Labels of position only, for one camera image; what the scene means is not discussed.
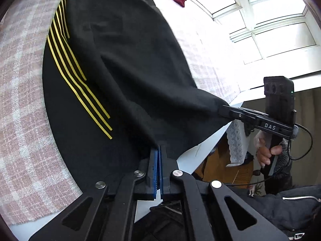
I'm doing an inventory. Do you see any person's right hand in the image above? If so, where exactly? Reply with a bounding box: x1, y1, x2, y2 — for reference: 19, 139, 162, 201
253, 131, 282, 167

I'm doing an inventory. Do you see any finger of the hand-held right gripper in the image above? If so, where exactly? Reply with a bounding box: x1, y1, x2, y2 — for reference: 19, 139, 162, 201
242, 120, 256, 136
219, 105, 270, 125

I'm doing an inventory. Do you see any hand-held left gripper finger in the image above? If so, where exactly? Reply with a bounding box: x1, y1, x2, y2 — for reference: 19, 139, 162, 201
160, 146, 289, 241
29, 149, 159, 241

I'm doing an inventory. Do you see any brown wooden furniture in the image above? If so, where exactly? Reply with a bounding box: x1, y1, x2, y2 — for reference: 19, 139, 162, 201
193, 136, 254, 184

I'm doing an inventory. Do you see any person's black jacket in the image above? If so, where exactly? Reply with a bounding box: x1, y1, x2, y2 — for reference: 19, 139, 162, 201
150, 184, 321, 241

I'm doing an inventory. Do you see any white window frame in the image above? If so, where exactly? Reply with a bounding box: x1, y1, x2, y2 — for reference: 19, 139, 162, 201
186, 0, 319, 91

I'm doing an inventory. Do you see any person's right forearm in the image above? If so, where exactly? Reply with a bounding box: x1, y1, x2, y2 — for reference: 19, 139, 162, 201
272, 141, 293, 180

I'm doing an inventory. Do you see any white lace cloth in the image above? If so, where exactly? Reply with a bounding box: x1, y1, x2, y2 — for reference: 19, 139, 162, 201
226, 119, 251, 167

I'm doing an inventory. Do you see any pink plaid bed sheet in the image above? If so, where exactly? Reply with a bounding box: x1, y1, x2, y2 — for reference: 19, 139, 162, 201
0, 0, 242, 228

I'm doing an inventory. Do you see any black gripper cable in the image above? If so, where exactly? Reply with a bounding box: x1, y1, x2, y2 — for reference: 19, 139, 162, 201
251, 124, 314, 185

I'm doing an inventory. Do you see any black garment with yellow stripes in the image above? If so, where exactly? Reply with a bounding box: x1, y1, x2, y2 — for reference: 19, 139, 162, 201
43, 0, 230, 201

